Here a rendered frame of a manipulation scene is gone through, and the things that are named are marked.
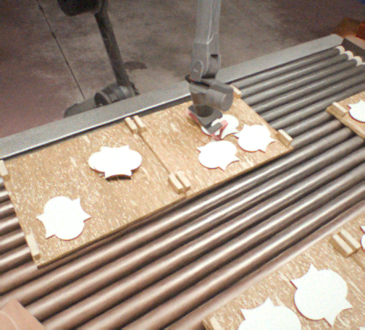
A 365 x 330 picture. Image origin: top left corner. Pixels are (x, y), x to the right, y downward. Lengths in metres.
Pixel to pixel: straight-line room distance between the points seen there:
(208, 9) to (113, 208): 0.58
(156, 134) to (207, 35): 0.36
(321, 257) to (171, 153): 0.50
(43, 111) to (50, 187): 1.76
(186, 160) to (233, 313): 0.46
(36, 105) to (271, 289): 2.28
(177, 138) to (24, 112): 1.80
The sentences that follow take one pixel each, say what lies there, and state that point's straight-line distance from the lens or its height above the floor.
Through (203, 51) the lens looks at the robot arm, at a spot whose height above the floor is 1.23.
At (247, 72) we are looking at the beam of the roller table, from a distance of 1.55.
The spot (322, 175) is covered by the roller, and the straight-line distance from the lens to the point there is 1.20.
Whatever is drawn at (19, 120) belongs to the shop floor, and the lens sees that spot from 2.75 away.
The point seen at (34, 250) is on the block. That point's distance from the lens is 0.92.
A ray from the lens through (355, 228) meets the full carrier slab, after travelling 1.10.
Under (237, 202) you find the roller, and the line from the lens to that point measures 1.04.
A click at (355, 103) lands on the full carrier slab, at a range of 1.51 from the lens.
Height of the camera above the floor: 1.74
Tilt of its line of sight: 45 degrees down
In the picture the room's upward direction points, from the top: 7 degrees clockwise
